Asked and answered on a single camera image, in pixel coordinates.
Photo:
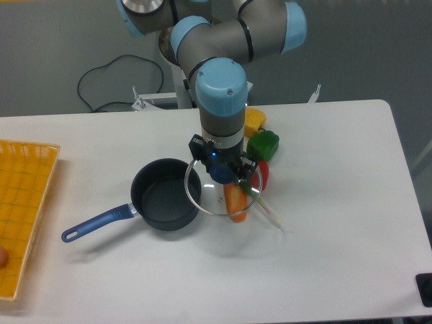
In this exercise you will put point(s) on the dark blue saucepan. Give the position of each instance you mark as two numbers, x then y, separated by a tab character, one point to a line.
159	195

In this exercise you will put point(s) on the brown egg in basket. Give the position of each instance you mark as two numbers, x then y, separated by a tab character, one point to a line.
4	257

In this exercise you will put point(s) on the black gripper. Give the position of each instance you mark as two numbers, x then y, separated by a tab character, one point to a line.
234	157

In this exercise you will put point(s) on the orange carrot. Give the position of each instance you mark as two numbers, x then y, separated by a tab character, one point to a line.
235	198

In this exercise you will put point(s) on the green bell pepper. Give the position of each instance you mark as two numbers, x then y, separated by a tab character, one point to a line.
263	145

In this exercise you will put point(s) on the green onion stalk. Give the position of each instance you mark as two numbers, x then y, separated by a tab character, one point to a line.
255	193

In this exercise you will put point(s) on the glass lid with blue knob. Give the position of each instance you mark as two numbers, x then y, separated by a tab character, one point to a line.
206	194

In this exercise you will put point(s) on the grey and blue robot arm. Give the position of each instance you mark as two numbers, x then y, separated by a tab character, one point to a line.
212	58

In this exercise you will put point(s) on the black device at table edge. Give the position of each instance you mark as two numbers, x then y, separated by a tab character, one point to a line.
423	281

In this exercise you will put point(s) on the yellow woven basket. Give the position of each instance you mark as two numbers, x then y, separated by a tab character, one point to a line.
26	172

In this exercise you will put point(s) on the red chili pepper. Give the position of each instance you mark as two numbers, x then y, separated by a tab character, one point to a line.
264	168

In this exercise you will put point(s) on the yellow bell pepper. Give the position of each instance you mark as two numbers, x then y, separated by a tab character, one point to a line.
254	120

